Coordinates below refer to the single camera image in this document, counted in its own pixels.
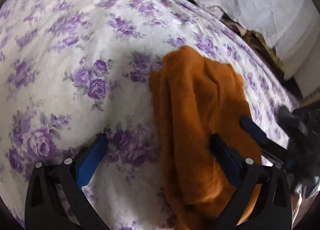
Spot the orange knitted baby cardigan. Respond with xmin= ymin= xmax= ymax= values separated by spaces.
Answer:
xmin=150 ymin=46 xmax=261 ymax=229

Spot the purple floral bed sheet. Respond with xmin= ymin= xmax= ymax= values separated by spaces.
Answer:
xmin=1 ymin=0 xmax=297 ymax=229

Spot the dark wooden bed frame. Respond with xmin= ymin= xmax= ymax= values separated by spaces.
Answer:
xmin=187 ymin=0 xmax=302 ymax=100

